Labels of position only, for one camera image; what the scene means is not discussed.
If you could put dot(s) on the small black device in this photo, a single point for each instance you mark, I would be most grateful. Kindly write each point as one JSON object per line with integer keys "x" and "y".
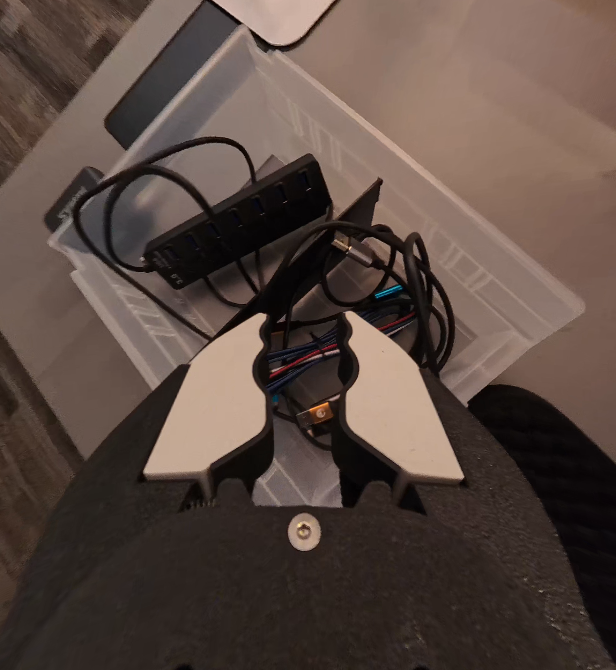
{"x": 69, "y": 199}

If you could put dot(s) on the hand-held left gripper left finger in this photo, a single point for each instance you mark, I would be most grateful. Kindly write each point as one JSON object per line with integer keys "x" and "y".
{"x": 203, "y": 419}

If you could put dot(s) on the clear plastic bin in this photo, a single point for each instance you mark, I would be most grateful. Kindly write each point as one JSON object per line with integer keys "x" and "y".
{"x": 475, "y": 283}

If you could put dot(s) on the black 7-port USB hub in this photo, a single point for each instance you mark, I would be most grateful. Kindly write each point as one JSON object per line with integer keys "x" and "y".
{"x": 109, "y": 188}

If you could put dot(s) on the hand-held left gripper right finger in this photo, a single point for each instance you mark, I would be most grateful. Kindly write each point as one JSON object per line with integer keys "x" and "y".
{"x": 402, "y": 419}

